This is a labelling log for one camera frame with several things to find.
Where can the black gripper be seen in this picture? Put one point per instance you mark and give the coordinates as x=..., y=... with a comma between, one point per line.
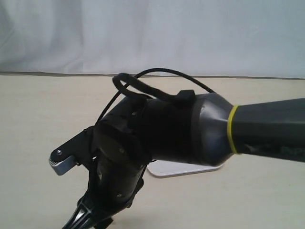
x=111, y=188

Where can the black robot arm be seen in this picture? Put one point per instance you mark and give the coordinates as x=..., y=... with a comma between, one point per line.
x=206, y=130

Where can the white rectangular plastic tray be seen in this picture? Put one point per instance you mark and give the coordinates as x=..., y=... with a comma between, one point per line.
x=164, y=169

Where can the white backdrop curtain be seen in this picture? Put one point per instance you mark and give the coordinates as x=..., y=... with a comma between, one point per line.
x=198, y=37

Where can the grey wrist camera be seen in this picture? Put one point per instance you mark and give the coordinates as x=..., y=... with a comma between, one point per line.
x=76, y=151

